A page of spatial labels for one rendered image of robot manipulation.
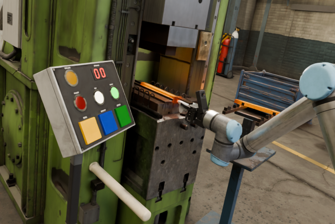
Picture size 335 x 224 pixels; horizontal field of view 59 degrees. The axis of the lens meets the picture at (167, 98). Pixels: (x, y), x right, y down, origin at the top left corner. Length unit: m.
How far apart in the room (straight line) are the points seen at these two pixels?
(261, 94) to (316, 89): 4.36
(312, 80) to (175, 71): 1.04
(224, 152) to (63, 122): 0.71
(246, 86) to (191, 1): 4.13
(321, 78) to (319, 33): 8.67
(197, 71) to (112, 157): 0.72
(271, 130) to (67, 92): 0.82
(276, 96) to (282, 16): 5.46
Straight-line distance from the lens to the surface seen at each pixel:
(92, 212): 1.65
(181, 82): 1.83
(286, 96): 5.14
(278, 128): 1.29
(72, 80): 0.99
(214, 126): 1.33
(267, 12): 10.70
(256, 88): 5.41
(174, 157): 1.61
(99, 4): 1.35
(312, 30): 9.77
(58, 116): 0.96
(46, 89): 0.98
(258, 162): 1.83
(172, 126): 1.50
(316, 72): 1.00
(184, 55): 1.82
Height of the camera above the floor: 1.39
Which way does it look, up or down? 15 degrees down
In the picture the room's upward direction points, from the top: 9 degrees clockwise
